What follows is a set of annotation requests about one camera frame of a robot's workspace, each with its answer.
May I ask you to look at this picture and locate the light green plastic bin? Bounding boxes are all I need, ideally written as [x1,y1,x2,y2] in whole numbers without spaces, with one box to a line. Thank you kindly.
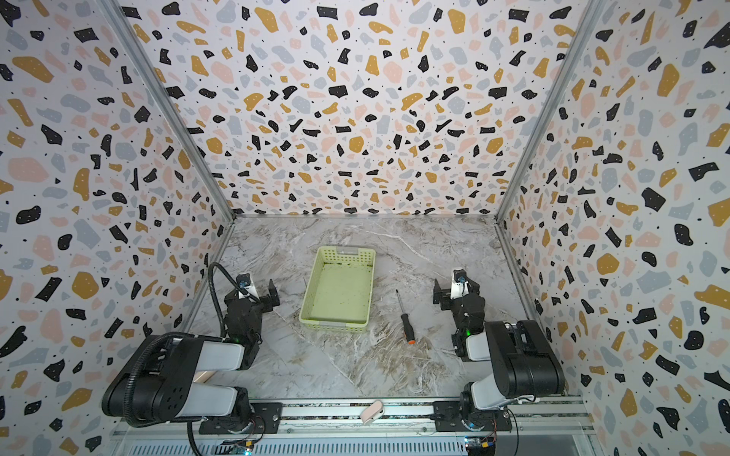
[298,246,376,333]

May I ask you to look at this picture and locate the pink clip on rail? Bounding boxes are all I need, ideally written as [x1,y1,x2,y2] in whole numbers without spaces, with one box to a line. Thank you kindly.
[359,400,384,426]

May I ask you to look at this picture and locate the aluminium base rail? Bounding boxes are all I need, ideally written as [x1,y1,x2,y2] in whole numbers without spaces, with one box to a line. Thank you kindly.
[104,396,602,455]

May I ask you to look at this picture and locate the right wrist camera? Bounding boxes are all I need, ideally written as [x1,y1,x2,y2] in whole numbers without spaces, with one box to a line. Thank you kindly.
[451,269,470,300]

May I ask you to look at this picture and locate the black orange screwdriver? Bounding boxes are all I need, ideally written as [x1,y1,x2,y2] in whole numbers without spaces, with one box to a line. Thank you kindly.
[395,290,416,345]

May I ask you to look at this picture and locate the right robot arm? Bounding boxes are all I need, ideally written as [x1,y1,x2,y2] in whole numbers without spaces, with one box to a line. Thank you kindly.
[433,270,566,432]

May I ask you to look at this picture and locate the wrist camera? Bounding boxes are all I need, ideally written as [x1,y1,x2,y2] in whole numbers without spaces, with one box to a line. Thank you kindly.
[236,273,259,299]
[451,269,470,300]

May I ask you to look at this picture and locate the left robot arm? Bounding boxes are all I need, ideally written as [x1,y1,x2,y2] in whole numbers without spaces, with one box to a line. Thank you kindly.
[101,275,281,434]

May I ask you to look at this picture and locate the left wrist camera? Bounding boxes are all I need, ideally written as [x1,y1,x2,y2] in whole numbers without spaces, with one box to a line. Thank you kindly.
[236,273,259,299]

